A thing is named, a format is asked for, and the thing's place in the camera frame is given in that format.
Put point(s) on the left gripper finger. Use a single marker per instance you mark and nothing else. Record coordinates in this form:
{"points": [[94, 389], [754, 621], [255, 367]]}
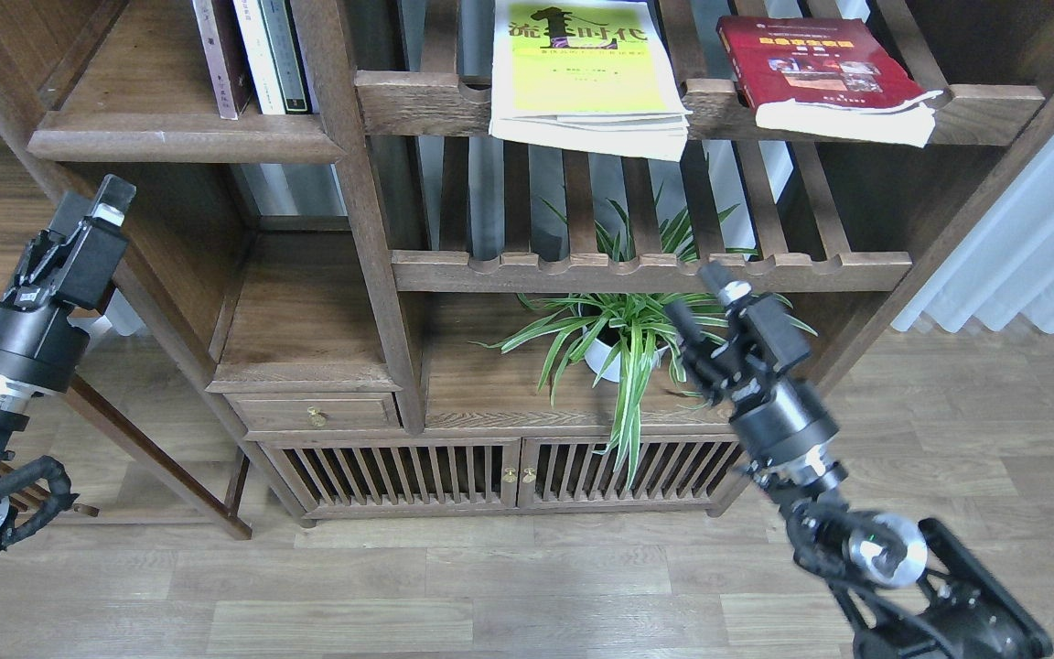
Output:
{"points": [[72, 208], [112, 200]]}

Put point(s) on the white curtain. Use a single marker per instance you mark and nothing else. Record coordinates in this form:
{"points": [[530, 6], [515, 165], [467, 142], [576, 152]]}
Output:
{"points": [[1004, 268]]}

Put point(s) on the green spider plant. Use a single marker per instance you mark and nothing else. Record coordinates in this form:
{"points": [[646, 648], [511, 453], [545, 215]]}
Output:
{"points": [[570, 322]]}

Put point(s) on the brass drawer knob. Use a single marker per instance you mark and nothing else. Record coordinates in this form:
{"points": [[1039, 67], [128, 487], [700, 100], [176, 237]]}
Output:
{"points": [[316, 417]]}

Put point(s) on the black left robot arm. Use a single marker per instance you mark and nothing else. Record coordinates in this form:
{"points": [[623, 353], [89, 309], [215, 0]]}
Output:
{"points": [[35, 494]]}

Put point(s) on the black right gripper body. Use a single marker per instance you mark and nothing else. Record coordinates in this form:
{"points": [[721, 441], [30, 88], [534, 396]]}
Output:
{"points": [[778, 418]]}

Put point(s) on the dark maroon book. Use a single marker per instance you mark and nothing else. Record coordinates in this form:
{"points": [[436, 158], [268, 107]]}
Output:
{"points": [[223, 48]]}

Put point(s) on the white plant pot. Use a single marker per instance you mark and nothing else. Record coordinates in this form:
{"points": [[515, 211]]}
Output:
{"points": [[609, 368]]}

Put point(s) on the red cover book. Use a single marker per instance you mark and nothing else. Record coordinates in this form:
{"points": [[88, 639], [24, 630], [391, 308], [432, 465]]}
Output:
{"points": [[825, 76]]}

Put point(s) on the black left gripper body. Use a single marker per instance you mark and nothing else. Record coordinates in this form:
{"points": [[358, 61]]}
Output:
{"points": [[67, 266]]}

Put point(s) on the dark green spine book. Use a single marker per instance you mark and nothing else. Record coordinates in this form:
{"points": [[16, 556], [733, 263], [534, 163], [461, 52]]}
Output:
{"points": [[286, 56]]}

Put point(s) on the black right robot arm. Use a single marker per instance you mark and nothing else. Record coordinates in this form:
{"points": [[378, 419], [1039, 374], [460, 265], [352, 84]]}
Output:
{"points": [[908, 589]]}

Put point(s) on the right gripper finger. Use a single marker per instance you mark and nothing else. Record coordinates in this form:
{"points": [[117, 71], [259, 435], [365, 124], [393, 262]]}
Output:
{"points": [[693, 346], [722, 284]]}

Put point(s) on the white spine book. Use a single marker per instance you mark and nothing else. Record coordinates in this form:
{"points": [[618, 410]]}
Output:
{"points": [[252, 25]]}

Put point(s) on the yellow-green cover book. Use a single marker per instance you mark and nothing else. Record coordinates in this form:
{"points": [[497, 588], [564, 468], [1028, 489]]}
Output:
{"points": [[587, 76]]}

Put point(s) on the dark wooden bookshelf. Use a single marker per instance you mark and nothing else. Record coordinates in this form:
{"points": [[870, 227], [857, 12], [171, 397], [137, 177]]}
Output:
{"points": [[296, 261]]}

